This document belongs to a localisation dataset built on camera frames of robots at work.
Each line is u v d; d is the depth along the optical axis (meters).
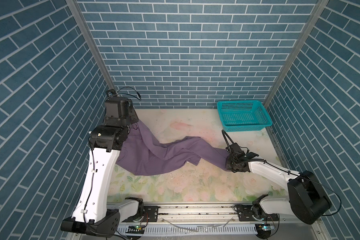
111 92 0.52
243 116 1.05
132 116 0.57
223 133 0.75
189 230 0.70
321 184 0.72
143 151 0.86
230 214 0.75
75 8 0.70
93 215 0.35
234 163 0.66
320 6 0.70
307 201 0.42
